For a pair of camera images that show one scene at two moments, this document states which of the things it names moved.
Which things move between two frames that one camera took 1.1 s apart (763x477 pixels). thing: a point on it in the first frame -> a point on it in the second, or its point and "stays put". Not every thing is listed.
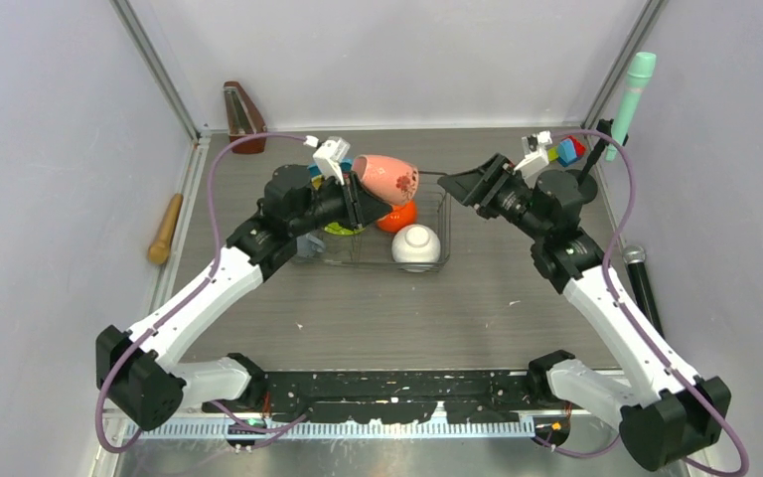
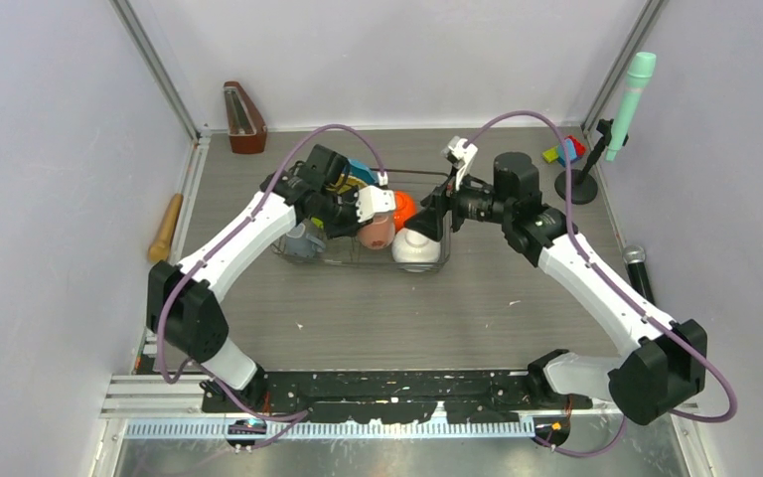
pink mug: (394, 182) -> (378, 234)
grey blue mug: (308, 245) stays put
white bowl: (415, 243) stays put
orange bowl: (401, 216) stays put
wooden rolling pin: (158, 252) stays put
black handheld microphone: (634, 255) stays put
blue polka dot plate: (345, 166) -> (360, 169)
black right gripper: (482, 186) -> (428, 222)
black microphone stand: (587, 183) stays put
